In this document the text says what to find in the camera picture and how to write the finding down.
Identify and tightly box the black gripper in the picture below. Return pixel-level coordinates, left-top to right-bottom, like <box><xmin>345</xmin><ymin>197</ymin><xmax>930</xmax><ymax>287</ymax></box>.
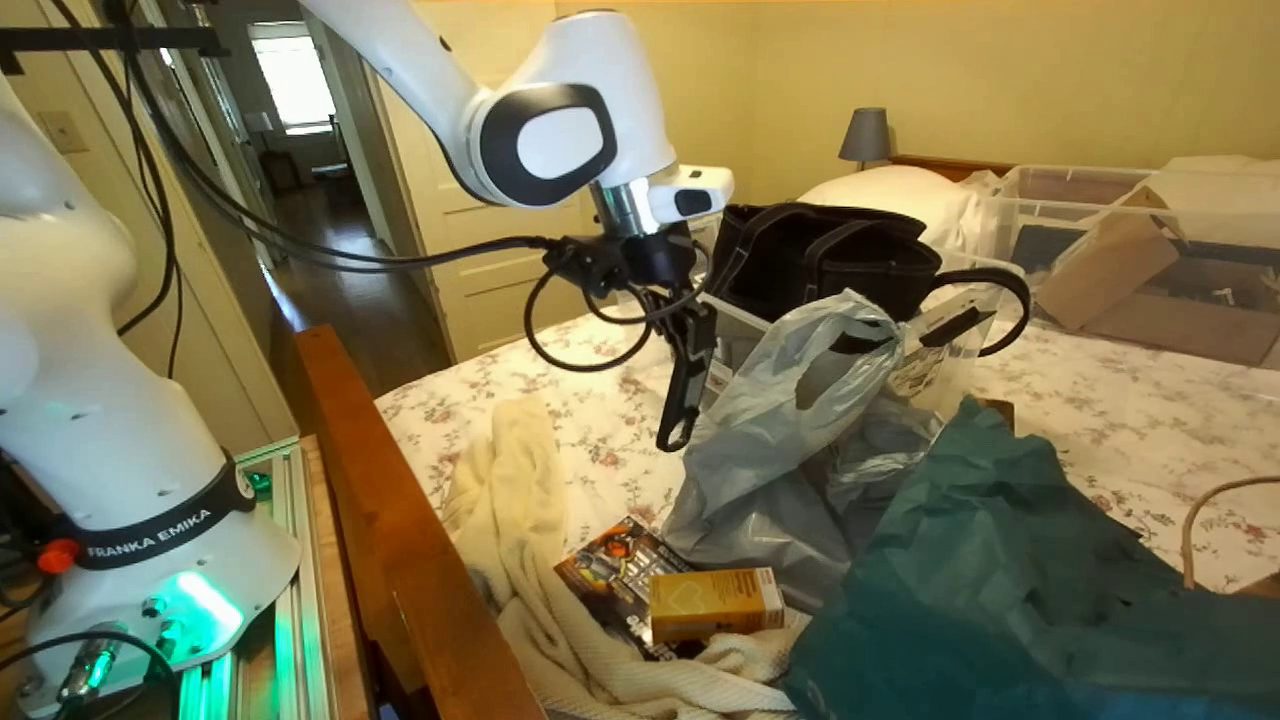
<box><xmin>545</xmin><ymin>233</ymin><xmax>714</xmax><ymax>358</ymax></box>

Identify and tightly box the black tag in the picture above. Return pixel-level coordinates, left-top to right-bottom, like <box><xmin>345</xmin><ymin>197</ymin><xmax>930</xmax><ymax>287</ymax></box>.
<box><xmin>655</xmin><ymin>348</ymin><xmax>713</xmax><ymax>451</ymax></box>

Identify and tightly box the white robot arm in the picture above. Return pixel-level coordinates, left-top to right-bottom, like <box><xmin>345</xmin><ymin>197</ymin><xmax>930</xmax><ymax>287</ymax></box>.
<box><xmin>0</xmin><ymin>0</ymin><xmax>731</xmax><ymax>720</ymax></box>

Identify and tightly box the clear plastic storage box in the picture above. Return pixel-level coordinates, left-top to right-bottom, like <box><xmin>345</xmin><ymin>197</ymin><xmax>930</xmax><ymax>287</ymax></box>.
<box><xmin>595</xmin><ymin>206</ymin><xmax>1036</xmax><ymax>428</ymax></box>

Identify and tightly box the yellow cardboard box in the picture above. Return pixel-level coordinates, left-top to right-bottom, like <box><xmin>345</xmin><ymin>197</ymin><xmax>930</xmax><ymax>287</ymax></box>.
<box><xmin>649</xmin><ymin>567</ymin><xmax>784</xmax><ymax>649</ymax></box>

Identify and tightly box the brown cardboard box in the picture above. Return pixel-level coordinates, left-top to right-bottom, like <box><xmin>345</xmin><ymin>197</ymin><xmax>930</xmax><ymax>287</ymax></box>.
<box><xmin>1036</xmin><ymin>217</ymin><xmax>1175</xmax><ymax>332</ymax></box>

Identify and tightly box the black handbag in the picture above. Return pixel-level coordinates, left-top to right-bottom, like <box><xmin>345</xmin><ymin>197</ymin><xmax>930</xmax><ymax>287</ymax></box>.
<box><xmin>709</xmin><ymin>201</ymin><xmax>1032</xmax><ymax>355</ymax></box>

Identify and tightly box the grey plastic bag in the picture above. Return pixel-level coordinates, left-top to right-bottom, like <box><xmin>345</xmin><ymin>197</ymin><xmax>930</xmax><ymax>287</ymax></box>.
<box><xmin>661</xmin><ymin>291</ymin><xmax>930</xmax><ymax>611</ymax></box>

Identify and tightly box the white panel door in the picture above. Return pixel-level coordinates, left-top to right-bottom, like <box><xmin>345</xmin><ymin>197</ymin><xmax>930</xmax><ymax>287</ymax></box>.
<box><xmin>373</xmin><ymin>0</ymin><xmax>591</xmax><ymax>358</ymax></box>

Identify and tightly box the grey table lamp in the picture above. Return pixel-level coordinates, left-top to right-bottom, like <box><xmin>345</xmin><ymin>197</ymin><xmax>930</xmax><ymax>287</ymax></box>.
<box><xmin>841</xmin><ymin>108</ymin><xmax>891</xmax><ymax>166</ymax></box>

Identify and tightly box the orange razor blade package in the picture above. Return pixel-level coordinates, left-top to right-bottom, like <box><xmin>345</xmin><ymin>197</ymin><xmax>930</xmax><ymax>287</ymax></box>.
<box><xmin>557</xmin><ymin>514</ymin><xmax>689</xmax><ymax>655</ymax></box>

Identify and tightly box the white pillow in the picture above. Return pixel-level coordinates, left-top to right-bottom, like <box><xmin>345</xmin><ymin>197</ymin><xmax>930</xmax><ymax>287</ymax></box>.
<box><xmin>803</xmin><ymin>164</ymin><xmax>991</xmax><ymax>251</ymax></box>

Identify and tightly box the cream white towel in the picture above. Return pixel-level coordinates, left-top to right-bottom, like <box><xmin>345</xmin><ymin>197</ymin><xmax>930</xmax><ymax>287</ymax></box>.
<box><xmin>442</xmin><ymin>398</ymin><xmax>800</xmax><ymax>720</ymax></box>

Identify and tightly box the teal green cloth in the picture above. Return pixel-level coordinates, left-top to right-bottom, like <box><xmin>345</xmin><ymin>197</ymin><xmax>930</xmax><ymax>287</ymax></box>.
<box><xmin>784</xmin><ymin>405</ymin><xmax>1280</xmax><ymax>720</ymax></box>

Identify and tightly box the wooden bed footboard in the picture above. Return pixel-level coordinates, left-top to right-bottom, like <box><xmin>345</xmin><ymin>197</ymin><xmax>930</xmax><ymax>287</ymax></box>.
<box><xmin>284</xmin><ymin>328</ymin><xmax>545</xmax><ymax>720</ymax></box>

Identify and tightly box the floral bed sheet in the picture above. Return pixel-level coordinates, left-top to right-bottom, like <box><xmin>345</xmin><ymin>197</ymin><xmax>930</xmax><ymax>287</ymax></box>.
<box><xmin>377</xmin><ymin>309</ymin><xmax>1280</xmax><ymax>591</ymax></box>

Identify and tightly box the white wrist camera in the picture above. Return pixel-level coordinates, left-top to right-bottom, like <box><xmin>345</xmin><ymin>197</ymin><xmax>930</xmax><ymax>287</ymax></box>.
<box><xmin>642</xmin><ymin>164</ymin><xmax>735</xmax><ymax>223</ymax></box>

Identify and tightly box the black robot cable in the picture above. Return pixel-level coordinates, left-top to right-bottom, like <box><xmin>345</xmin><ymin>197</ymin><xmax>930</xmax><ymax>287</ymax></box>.
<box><xmin>53</xmin><ymin>0</ymin><xmax>703</xmax><ymax>375</ymax></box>

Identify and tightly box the beige cable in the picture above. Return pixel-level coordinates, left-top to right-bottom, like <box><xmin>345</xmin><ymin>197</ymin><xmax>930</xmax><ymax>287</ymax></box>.
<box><xmin>1175</xmin><ymin>471</ymin><xmax>1280</xmax><ymax>591</ymax></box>

